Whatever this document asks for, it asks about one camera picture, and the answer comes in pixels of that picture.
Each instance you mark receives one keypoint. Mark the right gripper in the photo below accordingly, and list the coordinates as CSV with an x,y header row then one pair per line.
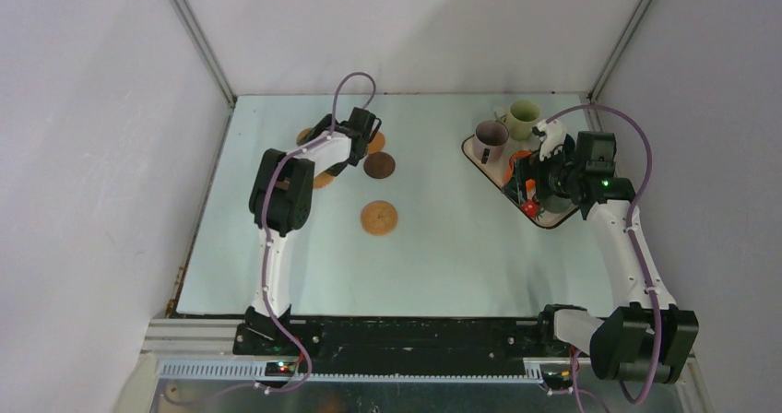
x,y
525,178

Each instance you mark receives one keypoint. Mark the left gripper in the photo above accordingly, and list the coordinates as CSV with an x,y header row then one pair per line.
x,y
326,122

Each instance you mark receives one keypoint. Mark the scalloped light wood coaster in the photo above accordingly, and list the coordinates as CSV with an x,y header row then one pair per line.
x,y
322,180

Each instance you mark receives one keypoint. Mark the patterned light wood coaster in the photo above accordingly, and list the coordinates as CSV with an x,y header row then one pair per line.
x,y
379,218

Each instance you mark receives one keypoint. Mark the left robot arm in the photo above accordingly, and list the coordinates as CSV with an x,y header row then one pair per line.
x,y
281,201

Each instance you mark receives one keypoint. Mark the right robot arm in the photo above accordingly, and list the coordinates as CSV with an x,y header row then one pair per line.
x,y
623,288

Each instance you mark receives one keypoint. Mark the dark green mug front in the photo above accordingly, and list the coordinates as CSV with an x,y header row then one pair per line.
x,y
555,204

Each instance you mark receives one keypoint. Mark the orange mug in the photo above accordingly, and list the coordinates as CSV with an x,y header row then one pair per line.
x,y
520,167

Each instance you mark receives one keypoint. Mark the light green mug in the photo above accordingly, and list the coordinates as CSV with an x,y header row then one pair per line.
x,y
518,118

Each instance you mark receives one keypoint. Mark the wooden serving tray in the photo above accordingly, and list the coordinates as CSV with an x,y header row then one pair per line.
x,y
494,172

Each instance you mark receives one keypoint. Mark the mauve mug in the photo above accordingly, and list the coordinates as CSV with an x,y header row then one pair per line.
x,y
489,141

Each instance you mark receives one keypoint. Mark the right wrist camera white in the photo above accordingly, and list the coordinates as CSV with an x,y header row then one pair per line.
x,y
552,136

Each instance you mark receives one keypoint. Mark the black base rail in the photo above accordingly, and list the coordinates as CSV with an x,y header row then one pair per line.
x,y
408,346

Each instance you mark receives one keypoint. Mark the aluminium frame rail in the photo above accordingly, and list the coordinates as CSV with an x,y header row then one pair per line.
x,y
205,345

